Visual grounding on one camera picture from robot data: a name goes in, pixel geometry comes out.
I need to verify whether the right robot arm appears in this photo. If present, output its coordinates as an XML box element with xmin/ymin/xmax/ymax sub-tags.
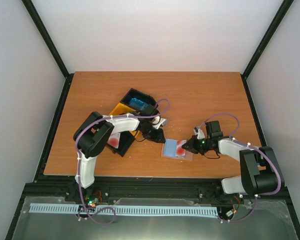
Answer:
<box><xmin>182</xmin><ymin>120</ymin><xmax>285</xmax><ymax>196</ymax></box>

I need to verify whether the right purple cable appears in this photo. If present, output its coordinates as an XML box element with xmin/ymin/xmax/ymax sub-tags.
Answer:
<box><xmin>194</xmin><ymin>112</ymin><xmax>283</xmax><ymax>198</ymax></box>

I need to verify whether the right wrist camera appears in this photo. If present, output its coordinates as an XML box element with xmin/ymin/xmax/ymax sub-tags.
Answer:
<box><xmin>193</xmin><ymin>127</ymin><xmax>206</xmax><ymax>140</ymax></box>

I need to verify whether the red and white card stack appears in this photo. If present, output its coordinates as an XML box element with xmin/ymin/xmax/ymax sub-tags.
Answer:
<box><xmin>107</xmin><ymin>133</ymin><xmax>121</xmax><ymax>149</ymax></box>

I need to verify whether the three-compartment card bin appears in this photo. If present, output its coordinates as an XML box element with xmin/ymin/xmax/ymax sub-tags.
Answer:
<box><xmin>106</xmin><ymin>88</ymin><xmax>159</xmax><ymax>157</ymax></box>

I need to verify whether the black aluminium rail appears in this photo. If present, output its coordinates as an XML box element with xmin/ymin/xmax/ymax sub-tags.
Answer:
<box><xmin>22</xmin><ymin>174</ymin><xmax>290</xmax><ymax>208</ymax></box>

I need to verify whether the left black frame post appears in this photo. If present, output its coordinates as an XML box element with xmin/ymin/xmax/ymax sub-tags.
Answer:
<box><xmin>21</xmin><ymin>0</ymin><xmax>75</xmax><ymax>81</ymax></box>

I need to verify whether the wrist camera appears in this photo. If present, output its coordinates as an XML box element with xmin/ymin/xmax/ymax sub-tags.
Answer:
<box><xmin>151</xmin><ymin>116</ymin><xmax>168</xmax><ymax>129</ymax></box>
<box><xmin>193</xmin><ymin>127</ymin><xmax>206</xmax><ymax>140</ymax></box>

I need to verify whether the purple cable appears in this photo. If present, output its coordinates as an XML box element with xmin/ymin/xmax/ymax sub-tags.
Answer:
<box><xmin>194</xmin><ymin>112</ymin><xmax>283</xmax><ymax>198</ymax></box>
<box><xmin>74</xmin><ymin>98</ymin><xmax>171</xmax><ymax>208</ymax></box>

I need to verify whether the right black frame post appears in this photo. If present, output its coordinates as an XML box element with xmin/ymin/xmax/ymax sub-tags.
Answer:
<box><xmin>241</xmin><ymin>0</ymin><xmax>294</xmax><ymax>81</ymax></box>

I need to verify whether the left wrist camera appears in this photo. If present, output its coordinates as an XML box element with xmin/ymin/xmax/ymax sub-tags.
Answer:
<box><xmin>151</xmin><ymin>116</ymin><xmax>168</xmax><ymax>129</ymax></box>

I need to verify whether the black frame post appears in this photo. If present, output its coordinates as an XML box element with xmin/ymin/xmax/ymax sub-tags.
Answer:
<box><xmin>241</xmin><ymin>0</ymin><xmax>294</xmax><ymax>81</ymax></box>
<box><xmin>21</xmin><ymin>0</ymin><xmax>75</xmax><ymax>81</ymax></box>

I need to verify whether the light blue cable duct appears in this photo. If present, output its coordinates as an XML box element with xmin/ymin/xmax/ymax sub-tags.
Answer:
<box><xmin>28</xmin><ymin>203</ymin><xmax>218</xmax><ymax>218</ymax></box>

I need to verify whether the pink leather card holder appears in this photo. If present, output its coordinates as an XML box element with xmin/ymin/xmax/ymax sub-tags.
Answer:
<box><xmin>161</xmin><ymin>138</ymin><xmax>193</xmax><ymax>161</ymax></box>

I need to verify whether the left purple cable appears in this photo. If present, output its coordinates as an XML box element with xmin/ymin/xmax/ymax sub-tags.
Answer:
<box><xmin>74</xmin><ymin>98</ymin><xmax>171</xmax><ymax>208</ymax></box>

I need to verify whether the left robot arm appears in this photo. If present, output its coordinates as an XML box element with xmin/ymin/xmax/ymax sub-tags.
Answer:
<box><xmin>73</xmin><ymin>111</ymin><xmax>168</xmax><ymax>202</ymax></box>

